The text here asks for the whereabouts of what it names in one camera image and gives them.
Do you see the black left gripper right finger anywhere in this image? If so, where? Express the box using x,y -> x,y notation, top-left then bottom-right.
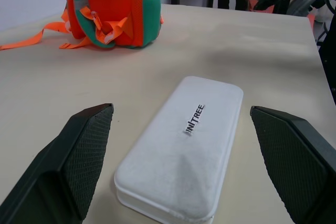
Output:
250,105 -> 336,224

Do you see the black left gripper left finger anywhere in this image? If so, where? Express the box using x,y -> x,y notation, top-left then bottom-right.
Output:
0,102 -> 114,224

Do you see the white fuzzy pencil case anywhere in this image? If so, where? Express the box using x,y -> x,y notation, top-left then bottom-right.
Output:
113,76 -> 244,221

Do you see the orange and teal backpack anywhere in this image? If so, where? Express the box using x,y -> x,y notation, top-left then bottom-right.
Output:
0,0 -> 165,51

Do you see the black metal stand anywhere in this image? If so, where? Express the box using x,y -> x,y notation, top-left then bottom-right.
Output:
314,11 -> 336,90

